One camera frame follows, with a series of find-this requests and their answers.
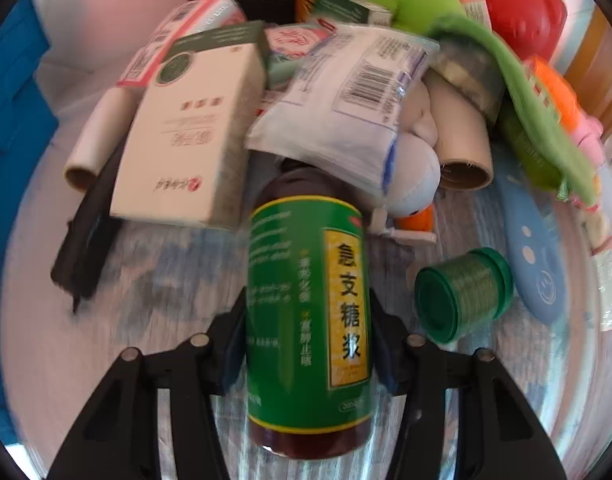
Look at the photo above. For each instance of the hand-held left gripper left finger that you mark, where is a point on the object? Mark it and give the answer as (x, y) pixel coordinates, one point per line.
(231, 355)

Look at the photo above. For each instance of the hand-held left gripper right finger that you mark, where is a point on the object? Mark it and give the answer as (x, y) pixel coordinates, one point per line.
(385, 360)

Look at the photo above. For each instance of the green label syrup bottle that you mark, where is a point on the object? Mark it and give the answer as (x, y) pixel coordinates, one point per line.
(296, 310)

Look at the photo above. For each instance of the white mask packet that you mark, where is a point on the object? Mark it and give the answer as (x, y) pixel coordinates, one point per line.
(336, 110)

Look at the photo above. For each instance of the blue plastic crate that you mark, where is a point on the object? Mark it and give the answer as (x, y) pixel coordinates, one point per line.
(16, 85)

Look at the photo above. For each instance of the blue smiley toy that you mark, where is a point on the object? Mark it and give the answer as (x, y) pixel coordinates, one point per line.
(533, 260)

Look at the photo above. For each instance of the white plush toy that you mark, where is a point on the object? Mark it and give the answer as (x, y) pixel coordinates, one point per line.
(415, 170)

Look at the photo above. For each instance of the brown cardboard roll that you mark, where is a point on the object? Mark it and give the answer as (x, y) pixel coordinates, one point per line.
(465, 155)

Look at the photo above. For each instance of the white and green box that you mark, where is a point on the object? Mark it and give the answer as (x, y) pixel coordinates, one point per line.
(186, 135)

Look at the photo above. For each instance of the white cardboard roll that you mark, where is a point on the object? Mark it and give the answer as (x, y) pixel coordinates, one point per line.
(96, 135)

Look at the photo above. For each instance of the dark grey tape roll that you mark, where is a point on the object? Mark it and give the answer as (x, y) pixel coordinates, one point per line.
(465, 75)

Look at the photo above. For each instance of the pink pig toy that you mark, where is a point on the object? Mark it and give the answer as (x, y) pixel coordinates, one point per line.
(588, 135)

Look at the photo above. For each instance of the pink round packet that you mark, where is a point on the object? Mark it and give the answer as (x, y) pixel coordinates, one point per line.
(291, 42)

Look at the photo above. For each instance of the pink and white box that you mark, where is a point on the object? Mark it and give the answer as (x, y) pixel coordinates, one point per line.
(186, 20)

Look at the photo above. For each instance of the orange and green box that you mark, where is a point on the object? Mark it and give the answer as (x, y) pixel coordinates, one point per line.
(336, 7)

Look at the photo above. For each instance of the red toy suitcase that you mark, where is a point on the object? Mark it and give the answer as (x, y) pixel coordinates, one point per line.
(515, 10)

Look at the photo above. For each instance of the wooden frame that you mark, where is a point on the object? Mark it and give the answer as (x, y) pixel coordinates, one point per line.
(595, 60)

